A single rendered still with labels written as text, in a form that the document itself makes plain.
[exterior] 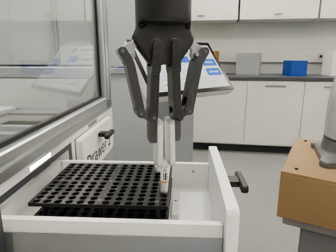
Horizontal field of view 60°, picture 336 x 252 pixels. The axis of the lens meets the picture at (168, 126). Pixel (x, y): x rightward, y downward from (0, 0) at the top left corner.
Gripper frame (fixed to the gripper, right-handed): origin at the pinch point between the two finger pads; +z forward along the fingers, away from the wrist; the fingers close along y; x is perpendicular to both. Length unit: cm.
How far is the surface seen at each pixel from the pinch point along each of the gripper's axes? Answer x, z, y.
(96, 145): -41.7, 12.2, 7.8
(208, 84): -91, 1, -49
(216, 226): 6.8, 11.0, -5.7
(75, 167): -20.5, 10.2, 13.3
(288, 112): -230, 50, -213
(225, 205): 7.6, 7.6, -6.5
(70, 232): -0.4, 12.7, 14.1
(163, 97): -78, 5, -23
